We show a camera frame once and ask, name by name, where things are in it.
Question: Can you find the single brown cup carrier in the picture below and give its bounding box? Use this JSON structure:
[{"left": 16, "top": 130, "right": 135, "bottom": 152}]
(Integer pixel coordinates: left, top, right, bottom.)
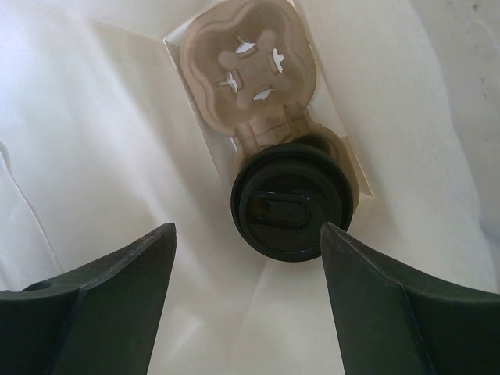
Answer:
[{"left": 180, "top": 1, "right": 360, "bottom": 199}]

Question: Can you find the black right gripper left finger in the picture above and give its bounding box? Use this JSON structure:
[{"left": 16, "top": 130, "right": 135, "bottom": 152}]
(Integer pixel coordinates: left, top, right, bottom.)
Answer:
[{"left": 1, "top": 223, "right": 177, "bottom": 374}]

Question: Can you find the black cup lid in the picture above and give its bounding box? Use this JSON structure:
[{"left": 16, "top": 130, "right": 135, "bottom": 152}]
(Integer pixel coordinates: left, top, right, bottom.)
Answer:
[{"left": 230, "top": 142, "right": 355, "bottom": 263}]

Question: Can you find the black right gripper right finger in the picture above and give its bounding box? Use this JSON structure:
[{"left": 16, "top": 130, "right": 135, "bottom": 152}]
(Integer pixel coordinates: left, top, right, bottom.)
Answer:
[{"left": 320, "top": 223, "right": 499, "bottom": 374}]

